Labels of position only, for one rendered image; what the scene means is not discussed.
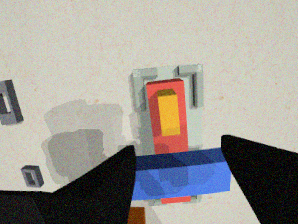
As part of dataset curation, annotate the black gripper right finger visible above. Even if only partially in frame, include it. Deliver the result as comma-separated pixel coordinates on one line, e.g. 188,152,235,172
221,135,298,224

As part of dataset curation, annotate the yellow rectangular block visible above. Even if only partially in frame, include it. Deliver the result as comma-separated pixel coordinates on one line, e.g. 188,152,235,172
157,88,181,136

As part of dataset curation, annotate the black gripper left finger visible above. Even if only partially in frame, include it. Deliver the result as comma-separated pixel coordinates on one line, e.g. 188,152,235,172
0,145,137,224

